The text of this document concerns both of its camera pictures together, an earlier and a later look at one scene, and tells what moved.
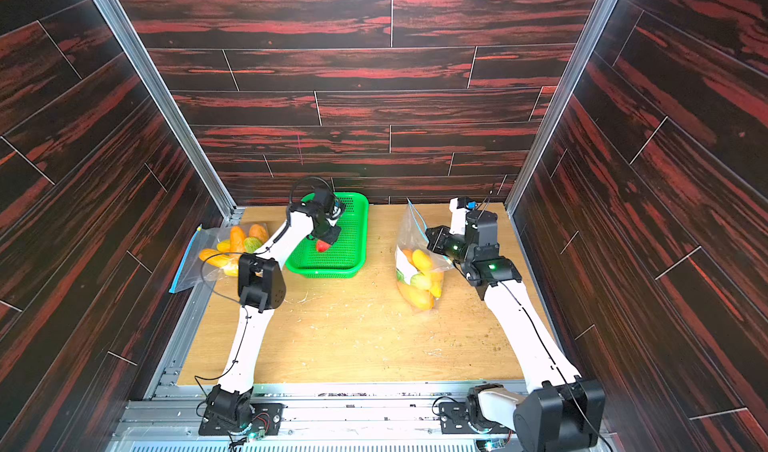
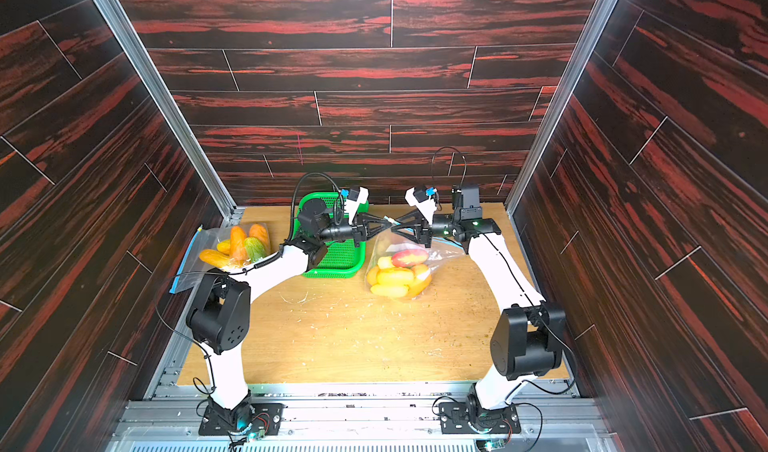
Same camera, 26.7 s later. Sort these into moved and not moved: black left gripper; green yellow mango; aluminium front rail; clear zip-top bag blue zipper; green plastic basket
Moved: black left gripper
Not moved: green yellow mango; aluminium front rail; clear zip-top bag blue zipper; green plastic basket
